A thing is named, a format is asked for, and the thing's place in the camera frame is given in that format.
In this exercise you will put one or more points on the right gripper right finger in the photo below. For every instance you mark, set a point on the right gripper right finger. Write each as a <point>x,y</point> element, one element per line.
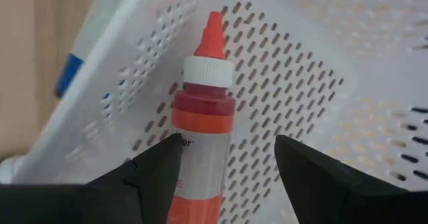
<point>321,190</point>

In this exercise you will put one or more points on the white perforated plastic basket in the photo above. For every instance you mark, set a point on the white perforated plastic basket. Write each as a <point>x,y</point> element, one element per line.
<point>284,67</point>

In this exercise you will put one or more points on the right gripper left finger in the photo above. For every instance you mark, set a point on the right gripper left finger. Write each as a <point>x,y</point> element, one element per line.
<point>147,184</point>

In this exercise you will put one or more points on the orange food colouring bottle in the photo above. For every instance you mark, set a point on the orange food colouring bottle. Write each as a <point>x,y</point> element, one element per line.
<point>204,110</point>

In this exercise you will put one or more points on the blue food colouring bottle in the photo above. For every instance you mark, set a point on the blue food colouring bottle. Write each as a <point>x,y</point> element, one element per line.
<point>68,77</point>

